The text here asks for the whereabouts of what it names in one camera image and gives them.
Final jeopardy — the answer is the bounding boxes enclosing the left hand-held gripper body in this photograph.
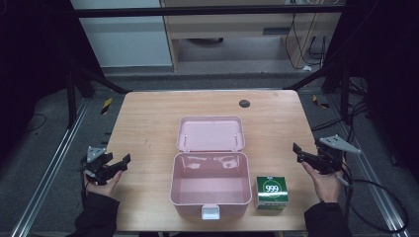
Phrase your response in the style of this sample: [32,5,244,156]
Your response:
[80,146,111,186]

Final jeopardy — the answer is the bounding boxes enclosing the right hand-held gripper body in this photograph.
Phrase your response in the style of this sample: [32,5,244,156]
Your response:
[314,133,363,176]

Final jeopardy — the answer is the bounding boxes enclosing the green and white medicine box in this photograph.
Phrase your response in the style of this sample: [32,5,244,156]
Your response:
[255,176,290,211]

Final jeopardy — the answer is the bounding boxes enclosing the pink plastic storage box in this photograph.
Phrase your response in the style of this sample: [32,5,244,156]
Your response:
[169,116,253,220]

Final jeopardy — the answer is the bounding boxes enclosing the person's right hand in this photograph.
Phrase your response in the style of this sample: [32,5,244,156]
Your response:
[300,161,344,203]

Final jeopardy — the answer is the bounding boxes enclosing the person's left hand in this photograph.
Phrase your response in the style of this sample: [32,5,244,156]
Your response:
[83,170,124,199]

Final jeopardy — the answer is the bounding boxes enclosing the yellow and black tape strip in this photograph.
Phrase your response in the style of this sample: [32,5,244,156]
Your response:
[311,94,330,110]
[100,97,114,116]

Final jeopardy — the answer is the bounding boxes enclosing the black metal stand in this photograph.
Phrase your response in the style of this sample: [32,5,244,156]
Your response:
[284,58,353,125]
[65,61,131,130]

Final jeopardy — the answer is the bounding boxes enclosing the dark curtain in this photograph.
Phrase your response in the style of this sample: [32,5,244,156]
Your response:
[325,0,419,183]
[0,0,104,162]

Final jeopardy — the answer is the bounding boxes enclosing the white cabinet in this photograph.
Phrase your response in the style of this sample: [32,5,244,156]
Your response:
[69,0,174,69]

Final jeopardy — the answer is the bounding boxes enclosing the light wooden desk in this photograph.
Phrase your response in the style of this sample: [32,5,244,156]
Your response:
[160,0,343,71]

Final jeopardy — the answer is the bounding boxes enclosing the aluminium floor rail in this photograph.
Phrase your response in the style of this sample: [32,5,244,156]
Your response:
[328,94,413,237]
[10,98,91,237]

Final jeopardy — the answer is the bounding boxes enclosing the black floor cables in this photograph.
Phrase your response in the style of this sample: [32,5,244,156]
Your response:
[310,77,372,132]

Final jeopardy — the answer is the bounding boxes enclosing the thin black floor cable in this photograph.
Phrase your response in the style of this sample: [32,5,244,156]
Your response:
[23,113,47,133]

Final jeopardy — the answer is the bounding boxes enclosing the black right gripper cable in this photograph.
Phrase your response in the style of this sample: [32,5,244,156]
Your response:
[335,173,410,234]

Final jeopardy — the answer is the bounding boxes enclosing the black cables under desk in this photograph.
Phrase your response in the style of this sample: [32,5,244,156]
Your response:
[284,12,328,70]

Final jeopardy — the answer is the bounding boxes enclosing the black horizontal frame bar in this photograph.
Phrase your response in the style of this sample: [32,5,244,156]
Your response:
[73,5,346,19]

